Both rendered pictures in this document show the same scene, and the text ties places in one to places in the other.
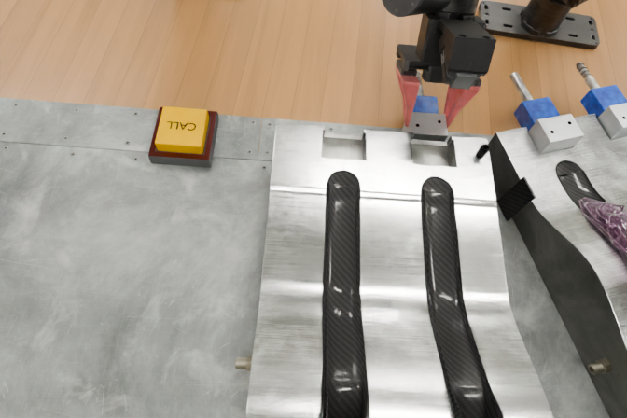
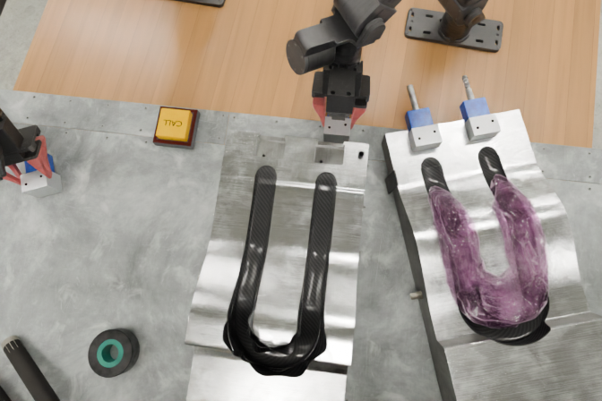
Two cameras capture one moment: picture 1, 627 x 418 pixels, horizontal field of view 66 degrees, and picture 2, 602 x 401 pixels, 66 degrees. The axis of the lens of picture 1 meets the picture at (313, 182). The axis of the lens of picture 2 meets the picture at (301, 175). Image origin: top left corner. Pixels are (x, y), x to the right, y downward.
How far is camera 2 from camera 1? 0.37 m
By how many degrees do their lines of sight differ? 16
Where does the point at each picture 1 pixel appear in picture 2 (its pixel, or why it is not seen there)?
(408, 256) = (300, 224)
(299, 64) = (260, 68)
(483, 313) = (339, 262)
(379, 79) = not seen: hidden behind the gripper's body
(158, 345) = (159, 262)
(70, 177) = (106, 154)
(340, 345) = (248, 276)
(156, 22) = (159, 32)
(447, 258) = (325, 226)
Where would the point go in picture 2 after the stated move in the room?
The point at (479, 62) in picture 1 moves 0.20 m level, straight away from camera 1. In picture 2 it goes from (345, 108) to (410, 15)
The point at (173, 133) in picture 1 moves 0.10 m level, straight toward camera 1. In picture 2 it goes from (167, 129) to (178, 175)
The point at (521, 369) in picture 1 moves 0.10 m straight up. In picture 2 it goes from (348, 296) to (351, 296)
